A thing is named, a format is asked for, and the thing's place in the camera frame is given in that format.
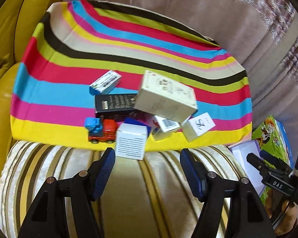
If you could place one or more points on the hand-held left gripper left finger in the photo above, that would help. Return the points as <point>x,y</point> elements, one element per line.
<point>104,169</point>

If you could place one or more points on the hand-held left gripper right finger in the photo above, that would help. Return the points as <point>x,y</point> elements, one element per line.
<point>191,172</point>

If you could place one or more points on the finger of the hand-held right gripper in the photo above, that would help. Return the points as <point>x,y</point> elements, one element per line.
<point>253,159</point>
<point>273,158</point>

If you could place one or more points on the white box blue print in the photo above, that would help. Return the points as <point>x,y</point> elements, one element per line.
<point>131,142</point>

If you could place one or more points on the plain white box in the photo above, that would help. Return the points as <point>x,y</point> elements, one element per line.
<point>198,126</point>

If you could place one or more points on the white lilac open box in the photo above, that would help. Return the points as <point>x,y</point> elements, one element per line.
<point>243,158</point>

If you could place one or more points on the green cartoon printed box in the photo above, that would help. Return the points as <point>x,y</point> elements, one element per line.
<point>270,136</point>

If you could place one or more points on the red blue toy truck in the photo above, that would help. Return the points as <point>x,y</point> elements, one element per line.
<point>104,131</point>

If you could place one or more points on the beige striped cushion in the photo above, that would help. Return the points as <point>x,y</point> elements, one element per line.
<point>144,193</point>

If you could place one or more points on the white red barcode box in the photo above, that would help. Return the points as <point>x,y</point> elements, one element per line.
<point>166,126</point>

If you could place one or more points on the black box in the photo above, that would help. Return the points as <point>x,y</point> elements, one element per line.
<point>114,104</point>

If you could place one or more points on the large cream box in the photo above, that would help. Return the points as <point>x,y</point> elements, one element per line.
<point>165,96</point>

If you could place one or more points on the small blue white box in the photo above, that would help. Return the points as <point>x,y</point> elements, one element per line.
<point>105,82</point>

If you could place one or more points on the multicoloured striped cloth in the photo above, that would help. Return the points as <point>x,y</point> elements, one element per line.
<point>139,49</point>

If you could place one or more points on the yellow leather sofa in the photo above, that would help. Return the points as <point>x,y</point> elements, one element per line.
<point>19,29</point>

